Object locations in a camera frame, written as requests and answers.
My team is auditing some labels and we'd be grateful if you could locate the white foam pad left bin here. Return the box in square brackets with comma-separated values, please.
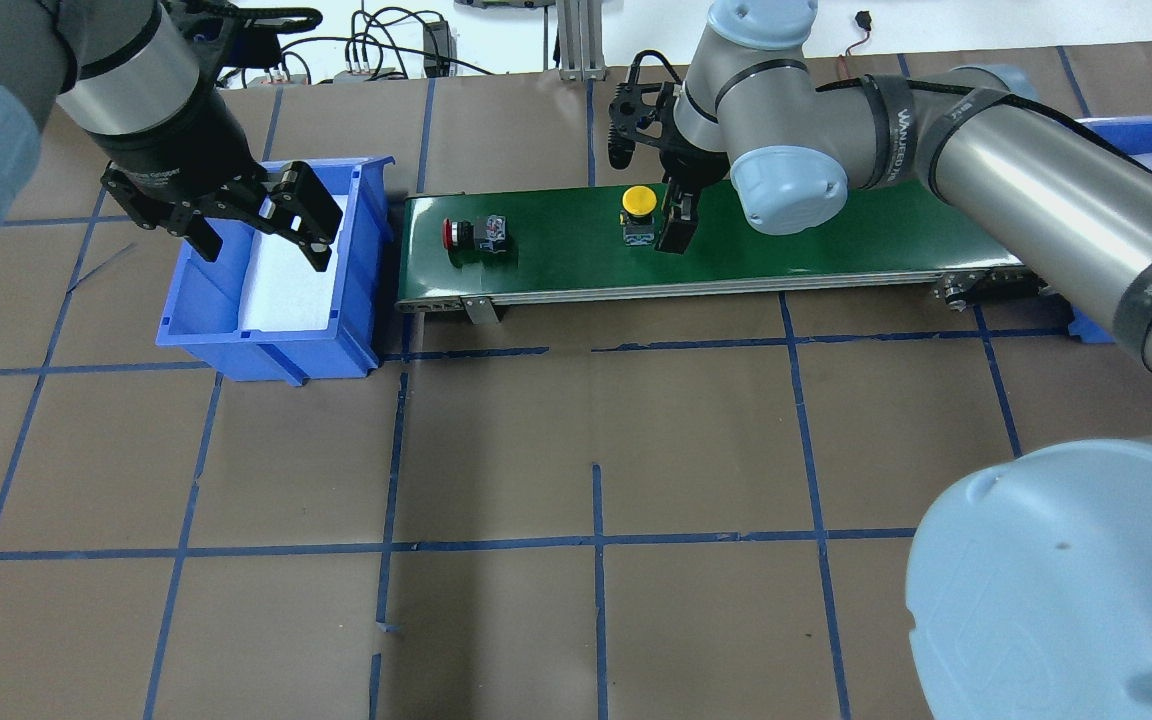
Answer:
[237, 225, 347, 332]

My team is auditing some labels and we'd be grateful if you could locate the aluminium frame post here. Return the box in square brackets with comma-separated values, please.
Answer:
[556, 0, 607, 81]

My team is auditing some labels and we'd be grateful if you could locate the blue bin far left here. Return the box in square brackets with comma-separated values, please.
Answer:
[156, 156, 394, 386]

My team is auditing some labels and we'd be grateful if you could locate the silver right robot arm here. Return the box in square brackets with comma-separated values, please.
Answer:
[608, 1, 1152, 719]

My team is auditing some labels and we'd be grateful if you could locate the black power adapter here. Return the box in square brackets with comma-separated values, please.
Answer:
[422, 20, 456, 78]

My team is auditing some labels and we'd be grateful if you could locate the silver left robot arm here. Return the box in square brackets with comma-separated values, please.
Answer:
[0, 1, 343, 272]

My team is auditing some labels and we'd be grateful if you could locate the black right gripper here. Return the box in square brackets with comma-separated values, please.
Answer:
[608, 53, 730, 255]

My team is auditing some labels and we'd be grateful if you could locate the green conveyor belt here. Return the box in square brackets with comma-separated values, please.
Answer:
[396, 182, 1052, 316]

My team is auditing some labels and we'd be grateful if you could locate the yellow push button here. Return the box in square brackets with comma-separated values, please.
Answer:
[620, 184, 658, 247]

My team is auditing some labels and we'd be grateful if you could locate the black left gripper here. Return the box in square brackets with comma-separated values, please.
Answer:
[100, 78, 344, 273]

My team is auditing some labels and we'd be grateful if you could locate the red push button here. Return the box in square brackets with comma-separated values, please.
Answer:
[442, 214, 513, 255]

